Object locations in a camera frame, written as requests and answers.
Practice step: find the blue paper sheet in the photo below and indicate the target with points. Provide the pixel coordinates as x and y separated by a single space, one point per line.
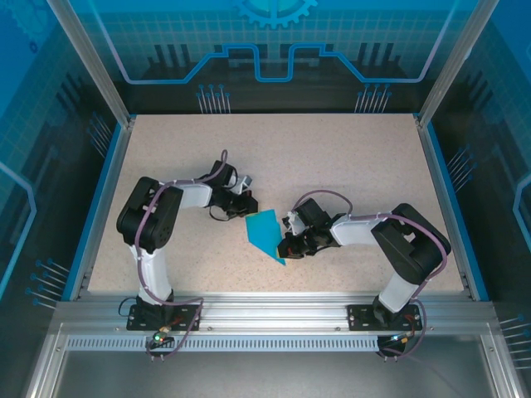
261 234

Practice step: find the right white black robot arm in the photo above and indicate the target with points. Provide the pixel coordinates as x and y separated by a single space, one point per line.
410 248

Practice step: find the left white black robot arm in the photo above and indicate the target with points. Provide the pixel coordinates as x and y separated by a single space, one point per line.
145 219

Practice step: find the aluminium frame beam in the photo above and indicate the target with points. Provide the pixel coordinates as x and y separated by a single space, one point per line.
274 317

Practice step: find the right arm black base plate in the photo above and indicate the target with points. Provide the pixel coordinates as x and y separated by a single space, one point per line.
361 317

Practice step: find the aluminium side rail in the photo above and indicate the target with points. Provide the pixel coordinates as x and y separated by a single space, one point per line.
106 199
443 199

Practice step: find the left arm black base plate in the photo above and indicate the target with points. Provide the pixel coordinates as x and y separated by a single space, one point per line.
141 319

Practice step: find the aluminium frame post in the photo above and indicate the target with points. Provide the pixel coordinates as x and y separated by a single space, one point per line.
95 62
456 62

